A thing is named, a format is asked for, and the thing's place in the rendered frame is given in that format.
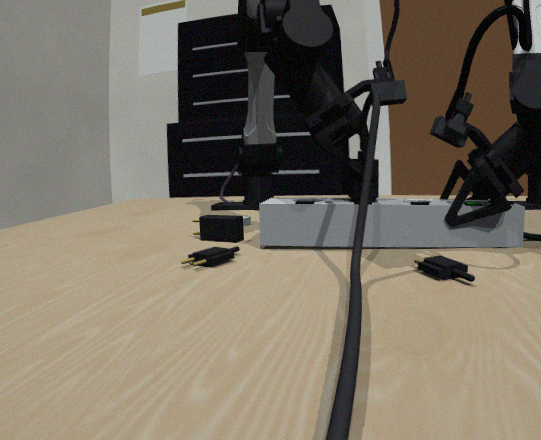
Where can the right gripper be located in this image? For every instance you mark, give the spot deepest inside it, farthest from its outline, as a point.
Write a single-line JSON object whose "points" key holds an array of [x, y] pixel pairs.
{"points": [[312, 89]]}

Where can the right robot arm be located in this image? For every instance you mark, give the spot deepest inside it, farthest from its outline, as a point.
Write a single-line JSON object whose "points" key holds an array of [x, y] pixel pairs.
{"points": [[304, 32]]}

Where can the black rectangular plug with two brass pins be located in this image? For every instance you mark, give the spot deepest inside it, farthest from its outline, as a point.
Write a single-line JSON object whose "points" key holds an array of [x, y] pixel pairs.
{"points": [[224, 228]]}

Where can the black plug with two brass prongs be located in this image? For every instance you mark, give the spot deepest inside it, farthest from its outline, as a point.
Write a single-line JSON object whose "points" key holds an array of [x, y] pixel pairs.
{"points": [[444, 268], [211, 256]]}

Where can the grey power strip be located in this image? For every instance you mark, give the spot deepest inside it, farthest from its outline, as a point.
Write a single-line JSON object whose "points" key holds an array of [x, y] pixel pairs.
{"points": [[391, 222]]}

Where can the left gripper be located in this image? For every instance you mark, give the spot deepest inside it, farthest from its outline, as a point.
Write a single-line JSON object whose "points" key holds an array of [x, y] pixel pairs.
{"points": [[517, 157]]}

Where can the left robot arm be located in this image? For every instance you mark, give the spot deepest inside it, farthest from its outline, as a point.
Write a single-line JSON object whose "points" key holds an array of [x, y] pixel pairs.
{"points": [[525, 96]]}

